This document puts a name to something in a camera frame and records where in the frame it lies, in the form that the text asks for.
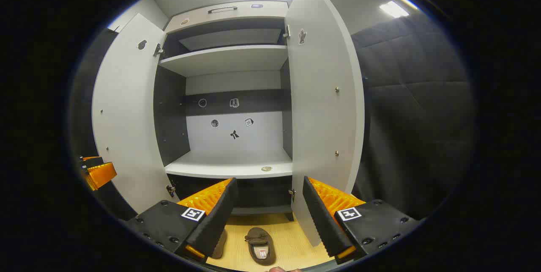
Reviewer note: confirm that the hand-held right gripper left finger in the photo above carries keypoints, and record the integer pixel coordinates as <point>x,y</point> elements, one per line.
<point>215,225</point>

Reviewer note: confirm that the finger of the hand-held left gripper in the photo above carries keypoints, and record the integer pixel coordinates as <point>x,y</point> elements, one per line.
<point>91,163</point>
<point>101,174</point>

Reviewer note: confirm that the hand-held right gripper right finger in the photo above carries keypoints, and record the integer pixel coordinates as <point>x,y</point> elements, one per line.
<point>323,225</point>

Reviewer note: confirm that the grey shoe cabinet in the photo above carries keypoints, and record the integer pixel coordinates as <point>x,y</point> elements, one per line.
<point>230,164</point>

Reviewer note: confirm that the grey cabinet drawer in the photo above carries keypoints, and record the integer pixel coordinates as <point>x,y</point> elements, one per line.
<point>253,14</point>

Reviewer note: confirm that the small ceiling light panel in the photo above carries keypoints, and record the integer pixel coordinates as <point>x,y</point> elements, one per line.
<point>393,8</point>

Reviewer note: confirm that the brown slipper shoe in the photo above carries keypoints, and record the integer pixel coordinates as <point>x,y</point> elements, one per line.
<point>260,238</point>
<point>220,244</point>

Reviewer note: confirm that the black backdrop cloth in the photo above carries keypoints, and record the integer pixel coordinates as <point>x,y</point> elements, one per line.
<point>414,115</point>

